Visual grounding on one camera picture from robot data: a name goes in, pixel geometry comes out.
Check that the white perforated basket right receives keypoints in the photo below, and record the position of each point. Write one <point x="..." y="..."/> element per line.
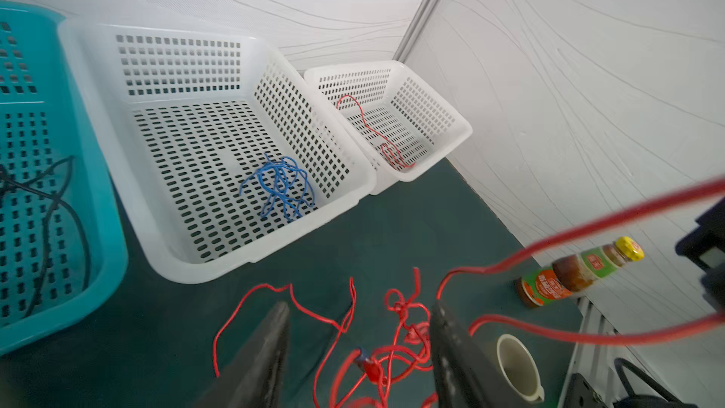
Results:
<point x="400" y="122"/>

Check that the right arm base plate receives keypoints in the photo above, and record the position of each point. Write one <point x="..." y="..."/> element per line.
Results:
<point x="579" y="393"/>

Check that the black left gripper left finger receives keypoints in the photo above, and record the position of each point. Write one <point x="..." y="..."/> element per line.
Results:
<point x="254" y="378"/>

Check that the yellow red capped bottle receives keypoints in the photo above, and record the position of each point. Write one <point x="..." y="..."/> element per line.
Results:
<point x="573" y="274"/>

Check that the white perforated basket middle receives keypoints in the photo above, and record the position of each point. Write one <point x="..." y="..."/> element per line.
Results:
<point x="220" y="152"/>

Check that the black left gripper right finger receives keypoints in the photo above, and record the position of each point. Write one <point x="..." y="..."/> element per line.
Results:
<point x="463" y="376"/>

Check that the white perforated basket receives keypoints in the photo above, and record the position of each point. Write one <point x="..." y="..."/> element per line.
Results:
<point x="220" y="152"/>
<point x="400" y="122"/>

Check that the olive ceramic cup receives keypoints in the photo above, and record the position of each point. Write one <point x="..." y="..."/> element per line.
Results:
<point x="514" y="362"/>

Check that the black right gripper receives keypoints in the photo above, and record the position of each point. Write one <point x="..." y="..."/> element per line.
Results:
<point x="704" y="247"/>

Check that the teal perforated basket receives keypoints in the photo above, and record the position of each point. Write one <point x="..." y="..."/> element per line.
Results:
<point x="63" y="251"/>

